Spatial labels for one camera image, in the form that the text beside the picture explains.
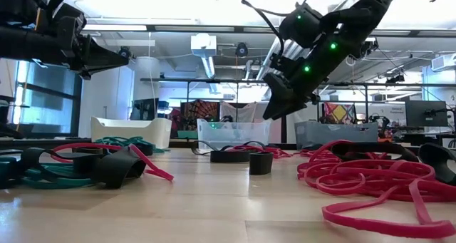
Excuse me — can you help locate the clear plastic basket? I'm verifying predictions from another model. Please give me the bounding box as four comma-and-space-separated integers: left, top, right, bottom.
196, 118, 271, 150

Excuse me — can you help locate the white ceiling air unit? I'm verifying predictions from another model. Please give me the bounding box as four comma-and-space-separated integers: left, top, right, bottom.
190, 33, 217, 79

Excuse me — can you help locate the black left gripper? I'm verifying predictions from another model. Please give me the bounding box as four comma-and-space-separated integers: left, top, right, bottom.
58, 32, 130, 81

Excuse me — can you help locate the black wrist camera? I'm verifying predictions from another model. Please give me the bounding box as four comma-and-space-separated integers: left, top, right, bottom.
53, 3, 88, 36
269, 52, 296, 76

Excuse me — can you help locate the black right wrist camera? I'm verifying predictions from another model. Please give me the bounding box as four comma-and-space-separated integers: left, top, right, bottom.
269, 52, 296, 76

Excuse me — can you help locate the red rubber bands tangle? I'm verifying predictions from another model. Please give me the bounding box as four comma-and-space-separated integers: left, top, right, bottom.
291, 148, 323, 158
296, 139, 456, 203
222, 143, 293, 159

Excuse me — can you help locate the colourful painting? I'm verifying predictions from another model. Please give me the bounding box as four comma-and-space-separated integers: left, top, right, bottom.
323, 102, 357, 125

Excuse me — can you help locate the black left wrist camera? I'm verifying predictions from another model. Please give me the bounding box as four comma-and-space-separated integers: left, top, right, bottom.
53, 3, 88, 36

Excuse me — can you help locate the black background monitor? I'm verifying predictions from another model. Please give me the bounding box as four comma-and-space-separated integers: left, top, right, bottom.
405, 100, 449, 128

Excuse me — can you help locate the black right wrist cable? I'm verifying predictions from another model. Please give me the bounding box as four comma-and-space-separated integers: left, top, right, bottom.
241, 0, 286, 58

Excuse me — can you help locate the long ceiling light fixture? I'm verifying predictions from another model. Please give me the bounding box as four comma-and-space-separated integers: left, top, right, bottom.
82, 23, 149, 33

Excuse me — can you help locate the teal rubber bands tangle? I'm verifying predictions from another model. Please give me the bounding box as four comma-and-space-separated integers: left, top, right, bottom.
93, 135, 168, 155
0, 156, 97, 190

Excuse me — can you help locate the black ceiling cord reel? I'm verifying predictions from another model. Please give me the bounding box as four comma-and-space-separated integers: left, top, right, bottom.
117, 46, 132, 61
234, 42, 249, 58

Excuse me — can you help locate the black metal pipe rack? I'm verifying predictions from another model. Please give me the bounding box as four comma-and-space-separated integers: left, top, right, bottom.
140, 77, 456, 144

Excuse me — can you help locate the white plastic basket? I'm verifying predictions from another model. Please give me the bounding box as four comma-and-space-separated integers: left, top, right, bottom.
90, 116, 172, 150

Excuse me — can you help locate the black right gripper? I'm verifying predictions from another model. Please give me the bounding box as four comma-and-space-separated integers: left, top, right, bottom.
262, 57, 320, 120

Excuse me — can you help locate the white wall air unit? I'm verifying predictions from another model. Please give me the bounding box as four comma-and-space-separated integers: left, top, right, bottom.
430, 53, 456, 72

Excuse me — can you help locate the dark patterned tapestry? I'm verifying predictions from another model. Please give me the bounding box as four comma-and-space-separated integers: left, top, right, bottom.
180, 99, 220, 132

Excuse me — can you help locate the white round column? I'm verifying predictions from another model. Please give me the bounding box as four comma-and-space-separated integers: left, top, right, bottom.
133, 56, 161, 121

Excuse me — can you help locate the grey plastic basket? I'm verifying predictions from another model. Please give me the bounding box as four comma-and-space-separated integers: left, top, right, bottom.
294, 120, 379, 150

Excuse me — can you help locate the red rubber band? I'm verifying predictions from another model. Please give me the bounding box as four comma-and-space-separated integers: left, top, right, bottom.
49, 142, 175, 182
321, 178, 456, 239

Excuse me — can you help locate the white hanging sheet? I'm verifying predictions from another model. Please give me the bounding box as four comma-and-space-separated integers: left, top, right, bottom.
219, 100, 257, 123

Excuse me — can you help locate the dark background screen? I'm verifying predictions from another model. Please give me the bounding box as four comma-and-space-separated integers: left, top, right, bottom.
132, 98, 160, 122

